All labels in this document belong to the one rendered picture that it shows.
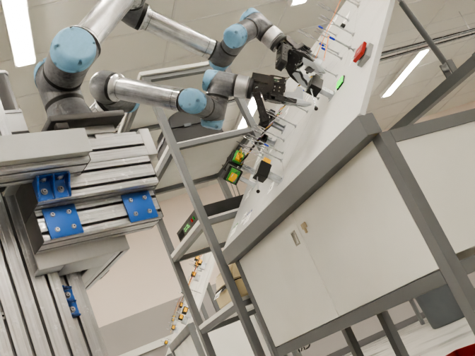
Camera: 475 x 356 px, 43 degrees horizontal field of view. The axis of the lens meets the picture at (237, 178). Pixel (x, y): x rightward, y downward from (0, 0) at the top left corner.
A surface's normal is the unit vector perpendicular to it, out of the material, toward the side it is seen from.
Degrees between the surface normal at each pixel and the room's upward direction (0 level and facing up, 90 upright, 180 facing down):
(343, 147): 90
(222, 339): 90
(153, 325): 90
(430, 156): 90
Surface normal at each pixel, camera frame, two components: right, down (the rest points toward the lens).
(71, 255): 0.50, -0.46
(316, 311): -0.86, 0.23
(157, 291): 0.21, -0.38
